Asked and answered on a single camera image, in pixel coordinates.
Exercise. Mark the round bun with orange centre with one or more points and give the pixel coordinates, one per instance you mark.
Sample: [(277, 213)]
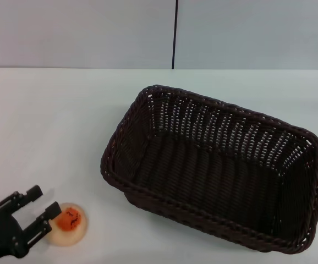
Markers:
[(72, 224)]

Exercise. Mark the dark brown woven basket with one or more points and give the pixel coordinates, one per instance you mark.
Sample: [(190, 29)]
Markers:
[(211, 176)]

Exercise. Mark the dark vertical wall strip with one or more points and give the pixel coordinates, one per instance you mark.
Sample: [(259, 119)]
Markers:
[(174, 33)]

